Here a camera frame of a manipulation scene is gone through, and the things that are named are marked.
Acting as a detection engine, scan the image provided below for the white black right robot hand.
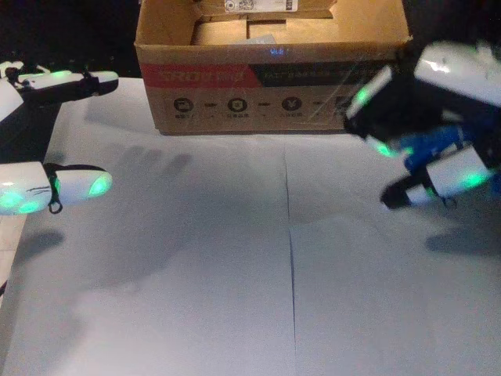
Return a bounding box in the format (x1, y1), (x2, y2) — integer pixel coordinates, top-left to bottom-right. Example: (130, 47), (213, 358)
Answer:
(342, 38), (501, 211)

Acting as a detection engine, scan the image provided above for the blue cable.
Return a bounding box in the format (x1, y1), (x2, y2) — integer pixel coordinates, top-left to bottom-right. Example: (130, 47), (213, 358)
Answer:
(398, 125), (477, 175)

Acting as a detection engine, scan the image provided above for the white table sheet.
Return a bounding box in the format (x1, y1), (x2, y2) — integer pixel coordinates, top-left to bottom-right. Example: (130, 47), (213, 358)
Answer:
(0, 76), (501, 376)

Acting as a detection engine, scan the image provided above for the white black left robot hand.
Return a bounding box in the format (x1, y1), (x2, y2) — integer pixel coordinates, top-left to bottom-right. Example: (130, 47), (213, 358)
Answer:
(0, 60), (120, 215)

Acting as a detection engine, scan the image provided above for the open brown cardboard box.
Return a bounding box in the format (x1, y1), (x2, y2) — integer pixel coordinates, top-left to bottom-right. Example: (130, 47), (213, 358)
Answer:
(134, 0), (414, 136)

